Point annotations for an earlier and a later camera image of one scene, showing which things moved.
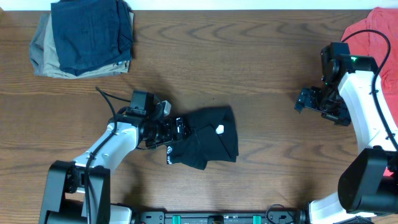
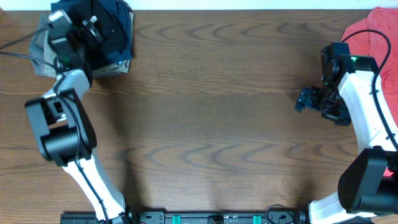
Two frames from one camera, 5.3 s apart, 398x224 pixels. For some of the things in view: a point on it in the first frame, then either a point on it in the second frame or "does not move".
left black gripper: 180,128 to 83,28
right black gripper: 311,101 does not move
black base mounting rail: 272,216 does not move
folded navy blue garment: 92,33 does not move
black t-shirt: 213,137 to 92,32
